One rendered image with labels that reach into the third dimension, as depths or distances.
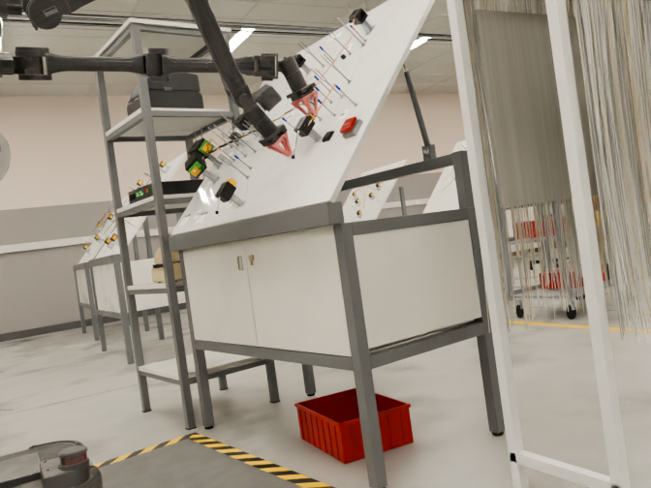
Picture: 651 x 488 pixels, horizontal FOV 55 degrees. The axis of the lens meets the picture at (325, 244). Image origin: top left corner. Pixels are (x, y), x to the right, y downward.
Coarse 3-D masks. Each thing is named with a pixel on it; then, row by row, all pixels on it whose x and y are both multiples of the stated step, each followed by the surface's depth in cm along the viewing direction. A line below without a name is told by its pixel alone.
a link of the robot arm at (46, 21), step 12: (36, 0) 152; (48, 0) 153; (60, 0) 154; (72, 0) 157; (84, 0) 159; (36, 12) 153; (48, 12) 154; (60, 12) 155; (72, 12) 158; (36, 24) 154; (48, 24) 155
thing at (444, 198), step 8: (488, 136) 665; (456, 144) 709; (464, 144) 695; (448, 168) 693; (448, 176) 683; (440, 184) 687; (448, 184) 673; (440, 192) 677; (448, 192) 664; (456, 192) 650; (432, 200) 679; (440, 200) 666; (448, 200) 654; (456, 200) 641; (432, 208) 670; (440, 208) 657; (448, 208) 645; (456, 208) 632; (528, 208) 601; (536, 208) 606; (520, 216) 595; (512, 232) 589; (512, 248) 588; (528, 248) 598; (544, 264) 606
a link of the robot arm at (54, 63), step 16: (16, 48) 194; (32, 48) 195; (48, 48) 199; (48, 64) 198; (64, 64) 200; (80, 64) 202; (96, 64) 204; (112, 64) 207; (128, 64) 209; (144, 64) 216; (160, 64) 207
